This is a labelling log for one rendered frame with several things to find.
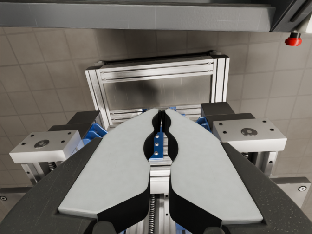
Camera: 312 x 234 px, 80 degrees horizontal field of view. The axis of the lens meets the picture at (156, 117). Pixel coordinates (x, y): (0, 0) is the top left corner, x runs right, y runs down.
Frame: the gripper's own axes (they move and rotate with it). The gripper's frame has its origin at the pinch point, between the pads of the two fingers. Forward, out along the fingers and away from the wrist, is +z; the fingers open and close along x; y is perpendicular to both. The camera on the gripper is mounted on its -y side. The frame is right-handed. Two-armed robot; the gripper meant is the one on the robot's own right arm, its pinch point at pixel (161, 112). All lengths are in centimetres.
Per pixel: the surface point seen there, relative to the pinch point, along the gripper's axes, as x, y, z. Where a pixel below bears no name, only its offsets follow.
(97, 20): -12.1, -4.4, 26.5
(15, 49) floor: -102, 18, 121
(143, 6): -3.7, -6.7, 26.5
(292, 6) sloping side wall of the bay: 19.3, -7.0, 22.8
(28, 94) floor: -104, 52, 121
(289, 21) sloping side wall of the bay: 20.7, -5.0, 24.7
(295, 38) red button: 32, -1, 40
